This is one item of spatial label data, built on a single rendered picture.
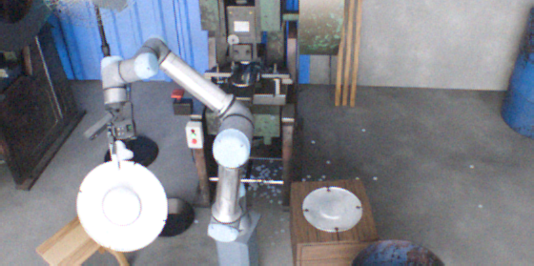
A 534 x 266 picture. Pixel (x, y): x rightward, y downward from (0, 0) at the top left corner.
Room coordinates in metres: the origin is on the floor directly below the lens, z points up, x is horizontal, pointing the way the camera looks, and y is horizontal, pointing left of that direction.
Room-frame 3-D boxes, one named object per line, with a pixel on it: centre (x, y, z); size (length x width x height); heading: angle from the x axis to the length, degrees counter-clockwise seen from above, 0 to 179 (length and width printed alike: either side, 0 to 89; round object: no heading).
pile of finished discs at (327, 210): (1.46, -0.31, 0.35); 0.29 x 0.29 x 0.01
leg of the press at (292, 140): (2.22, -0.18, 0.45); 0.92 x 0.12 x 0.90; 174
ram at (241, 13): (2.07, 0.10, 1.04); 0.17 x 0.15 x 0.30; 174
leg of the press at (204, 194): (2.27, 0.35, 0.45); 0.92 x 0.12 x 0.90; 174
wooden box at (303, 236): (1.46, -0.31, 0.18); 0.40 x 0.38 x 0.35; 1
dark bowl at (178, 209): (1.69, 0.57, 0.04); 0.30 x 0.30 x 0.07
